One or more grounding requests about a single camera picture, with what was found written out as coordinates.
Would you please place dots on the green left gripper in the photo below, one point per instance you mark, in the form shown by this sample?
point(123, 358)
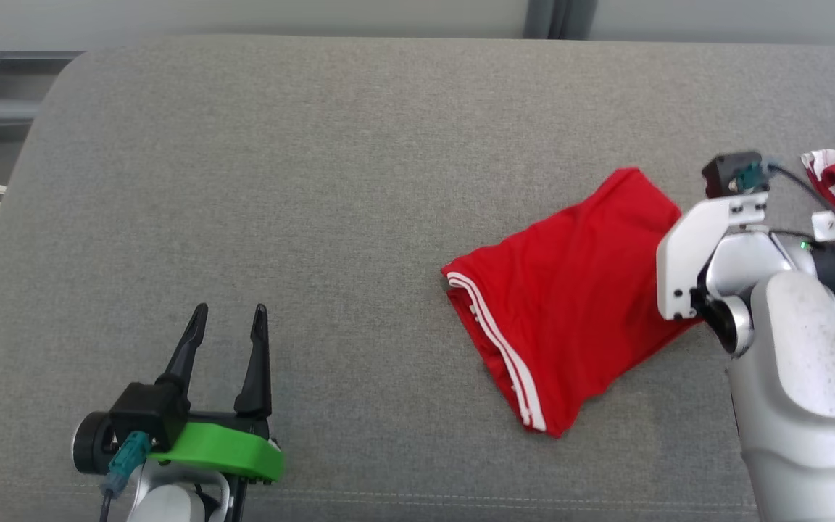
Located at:
point(229, 449)

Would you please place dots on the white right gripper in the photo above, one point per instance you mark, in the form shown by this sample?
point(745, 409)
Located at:
point(686, 254)

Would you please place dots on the red white basketball jersey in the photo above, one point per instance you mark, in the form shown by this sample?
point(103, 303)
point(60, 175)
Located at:
point(570, 290)

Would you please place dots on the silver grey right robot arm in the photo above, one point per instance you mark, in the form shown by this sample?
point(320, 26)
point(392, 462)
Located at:
point(802, 377)

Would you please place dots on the grey fabric sofa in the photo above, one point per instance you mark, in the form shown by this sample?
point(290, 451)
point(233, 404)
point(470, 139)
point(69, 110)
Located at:
point(316, 181)

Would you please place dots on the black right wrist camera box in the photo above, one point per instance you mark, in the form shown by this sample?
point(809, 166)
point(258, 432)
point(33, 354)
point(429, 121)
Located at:
point(722, 174)

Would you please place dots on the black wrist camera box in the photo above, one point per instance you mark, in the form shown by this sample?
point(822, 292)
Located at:
point(146, 409)
point(722, 174)

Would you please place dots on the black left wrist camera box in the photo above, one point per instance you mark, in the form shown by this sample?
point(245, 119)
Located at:
point(146, 409)

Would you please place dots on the grey double aluminium wall post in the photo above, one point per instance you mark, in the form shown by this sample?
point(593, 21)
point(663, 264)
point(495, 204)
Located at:
point(559, 18)

